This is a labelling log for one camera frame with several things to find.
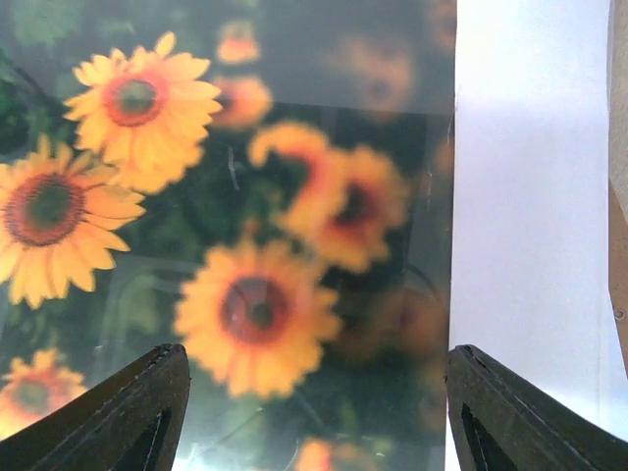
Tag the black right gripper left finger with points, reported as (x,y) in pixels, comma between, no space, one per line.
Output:
(131,421)

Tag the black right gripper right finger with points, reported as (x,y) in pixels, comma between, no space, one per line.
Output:
(500,421)

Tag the white mat board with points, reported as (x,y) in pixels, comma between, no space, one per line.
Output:
(529,281)

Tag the sunflower photo print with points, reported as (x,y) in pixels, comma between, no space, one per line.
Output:
(267,184)

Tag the brown frame backing board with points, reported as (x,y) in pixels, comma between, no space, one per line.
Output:
(617,168)

